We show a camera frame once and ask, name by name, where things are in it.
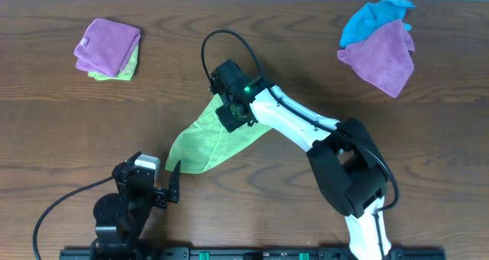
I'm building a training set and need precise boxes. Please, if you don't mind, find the folded green cloth under purple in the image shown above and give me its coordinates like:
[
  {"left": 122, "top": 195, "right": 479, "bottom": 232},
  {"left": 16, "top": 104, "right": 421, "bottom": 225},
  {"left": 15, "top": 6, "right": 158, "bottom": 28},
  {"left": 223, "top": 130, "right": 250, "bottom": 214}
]
[{"left": 87, "top": 45, "right": 139, "bottom": 81}]

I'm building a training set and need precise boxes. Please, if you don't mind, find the green microfiber cloth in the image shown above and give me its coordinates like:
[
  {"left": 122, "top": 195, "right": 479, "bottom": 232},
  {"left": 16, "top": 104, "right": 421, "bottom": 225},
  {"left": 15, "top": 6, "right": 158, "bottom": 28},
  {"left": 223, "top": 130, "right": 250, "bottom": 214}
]
[{"left": 165, "top": 95, "right": 270, "bottom": 174}]

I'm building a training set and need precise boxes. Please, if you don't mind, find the crumpled blue cloth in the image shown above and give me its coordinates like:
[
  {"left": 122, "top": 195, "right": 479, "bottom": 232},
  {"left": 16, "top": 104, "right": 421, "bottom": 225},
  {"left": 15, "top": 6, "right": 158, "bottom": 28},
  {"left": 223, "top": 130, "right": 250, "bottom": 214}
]
[{"left": 339, "top": 0, "right": 416, "bottom": 48}]

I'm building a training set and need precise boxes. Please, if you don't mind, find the crumpled purple cloth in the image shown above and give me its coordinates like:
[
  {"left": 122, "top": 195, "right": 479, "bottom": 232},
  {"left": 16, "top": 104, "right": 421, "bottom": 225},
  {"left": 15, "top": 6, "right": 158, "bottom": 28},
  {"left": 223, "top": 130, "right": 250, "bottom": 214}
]
[{"left": 337, "top": 19, "right": 415, "bottom": 98}]

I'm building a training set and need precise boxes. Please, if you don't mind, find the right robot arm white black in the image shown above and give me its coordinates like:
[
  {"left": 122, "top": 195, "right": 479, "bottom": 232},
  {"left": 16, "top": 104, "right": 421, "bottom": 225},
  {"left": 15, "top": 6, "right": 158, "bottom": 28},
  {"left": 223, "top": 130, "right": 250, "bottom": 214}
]
[{"left": 206, "top": 60, "right": 391, "bottom": 259}]

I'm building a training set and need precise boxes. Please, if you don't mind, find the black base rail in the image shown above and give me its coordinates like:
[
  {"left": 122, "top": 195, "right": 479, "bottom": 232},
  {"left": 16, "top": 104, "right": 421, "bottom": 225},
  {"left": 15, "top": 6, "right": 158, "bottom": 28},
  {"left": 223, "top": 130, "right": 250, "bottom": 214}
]
[{"left": 59, "top": 245, "right": 446, "bottom": 260}]

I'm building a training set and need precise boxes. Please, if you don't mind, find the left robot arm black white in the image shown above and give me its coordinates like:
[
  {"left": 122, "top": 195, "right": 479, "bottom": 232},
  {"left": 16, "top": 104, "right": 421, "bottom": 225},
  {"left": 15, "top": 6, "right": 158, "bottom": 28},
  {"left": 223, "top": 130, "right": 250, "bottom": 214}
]
[{"left": 89, "top": 152, "right": 181, "bottom": 259}]

